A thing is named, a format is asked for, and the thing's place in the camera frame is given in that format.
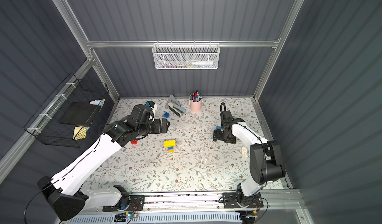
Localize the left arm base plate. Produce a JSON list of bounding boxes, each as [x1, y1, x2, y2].
[[102, 195, 145, 212]]

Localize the black wire basket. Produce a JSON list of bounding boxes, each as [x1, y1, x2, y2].
[[24, 77, 113, 148]]

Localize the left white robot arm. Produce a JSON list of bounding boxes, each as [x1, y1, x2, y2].
[[37, 101, 170, 222]]

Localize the black notebook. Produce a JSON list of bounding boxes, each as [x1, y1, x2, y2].
[[59, 102, 101, 126]]

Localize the pastel eraser block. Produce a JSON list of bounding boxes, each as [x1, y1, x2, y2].
[[90, 99, 105, 106]]

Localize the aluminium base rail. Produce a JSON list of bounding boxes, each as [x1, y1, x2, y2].
[[137, 189, 306, 215]]

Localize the white lego plate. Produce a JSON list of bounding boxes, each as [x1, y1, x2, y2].
[[241, 146, 248, 158]]

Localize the white wire mesh basket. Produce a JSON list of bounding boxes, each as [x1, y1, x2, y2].
[[152, 42, 220, 70]]

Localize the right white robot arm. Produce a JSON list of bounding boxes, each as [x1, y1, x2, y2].
[[213, 102, 286, 208]]

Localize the pens in cup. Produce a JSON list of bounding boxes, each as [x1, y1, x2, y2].
[[189, 90, 203, 102]]

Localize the yellow sticky notes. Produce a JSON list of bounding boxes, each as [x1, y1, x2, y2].
[[73, 126, 89, 140]]

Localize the grey stapler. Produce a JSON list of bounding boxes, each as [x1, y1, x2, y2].
[[165, 95, 186, 118]]

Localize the pink pen cup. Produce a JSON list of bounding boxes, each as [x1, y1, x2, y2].
[[189, 99, 203, 113]]

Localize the long yellow lego brick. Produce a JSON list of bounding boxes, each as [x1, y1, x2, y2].
[[164, 140, 176, 147]]

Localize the white tube in basket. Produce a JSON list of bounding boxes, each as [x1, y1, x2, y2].
[[192, 61, 213, 67]]

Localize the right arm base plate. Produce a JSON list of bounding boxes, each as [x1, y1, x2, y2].
[[220, 192, 264, 210]]

